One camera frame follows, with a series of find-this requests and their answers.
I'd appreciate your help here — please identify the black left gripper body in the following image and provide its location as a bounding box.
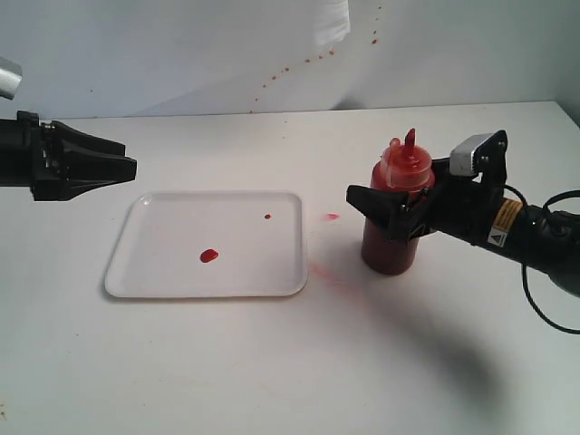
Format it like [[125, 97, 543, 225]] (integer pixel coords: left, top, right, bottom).
[[1, 111, 68, 201]]

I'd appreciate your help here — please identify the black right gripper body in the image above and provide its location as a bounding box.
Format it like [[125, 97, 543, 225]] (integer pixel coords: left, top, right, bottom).
[[401, 180, 548, 272]]

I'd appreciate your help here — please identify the red sauce squeeze bottle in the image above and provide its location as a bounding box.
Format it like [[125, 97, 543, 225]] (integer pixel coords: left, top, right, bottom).
[[361, 129, 435, 276]]

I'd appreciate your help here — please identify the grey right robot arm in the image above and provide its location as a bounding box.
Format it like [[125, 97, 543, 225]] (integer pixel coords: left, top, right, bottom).
[[346, 159, 579, 295]]

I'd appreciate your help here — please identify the red sauce blob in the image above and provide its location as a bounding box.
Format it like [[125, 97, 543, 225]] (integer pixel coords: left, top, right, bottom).
[[199, 248, 219, 264]]

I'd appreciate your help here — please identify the white cloth backdrop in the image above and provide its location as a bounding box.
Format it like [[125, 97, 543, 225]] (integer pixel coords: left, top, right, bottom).
[[1, 1, 351, 118]]

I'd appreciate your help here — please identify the white rectangular plastic tray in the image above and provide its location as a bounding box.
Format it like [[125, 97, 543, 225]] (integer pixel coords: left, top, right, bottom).
[[104, 190, 308, 299]]

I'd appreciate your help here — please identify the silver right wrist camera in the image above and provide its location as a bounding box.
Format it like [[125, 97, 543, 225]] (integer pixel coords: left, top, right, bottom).
[[449, 130, 508, 186]]

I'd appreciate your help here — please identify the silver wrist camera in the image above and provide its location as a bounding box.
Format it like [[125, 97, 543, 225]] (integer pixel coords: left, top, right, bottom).
[[449, 130, 508, 186], [0, 57, 23, 100]]

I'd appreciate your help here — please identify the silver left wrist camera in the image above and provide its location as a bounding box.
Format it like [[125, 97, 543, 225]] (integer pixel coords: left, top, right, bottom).
[[0, 57, 23, 100]]

